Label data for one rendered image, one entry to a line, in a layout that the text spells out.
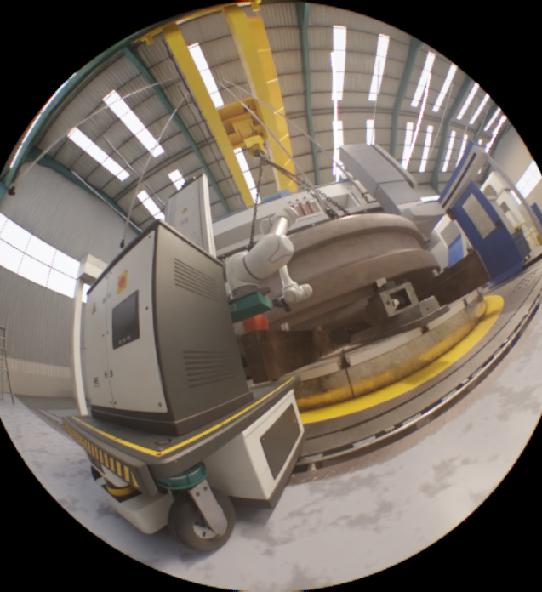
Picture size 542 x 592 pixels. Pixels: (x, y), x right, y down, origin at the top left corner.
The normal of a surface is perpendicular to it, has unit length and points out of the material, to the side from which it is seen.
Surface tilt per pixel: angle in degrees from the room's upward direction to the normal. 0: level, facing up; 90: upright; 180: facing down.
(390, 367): 90
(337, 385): 90
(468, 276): 90
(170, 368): 90
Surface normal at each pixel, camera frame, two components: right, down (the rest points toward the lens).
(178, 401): 0.91, -0.35
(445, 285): -0.94, 0.16
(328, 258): -0.30, -0.25
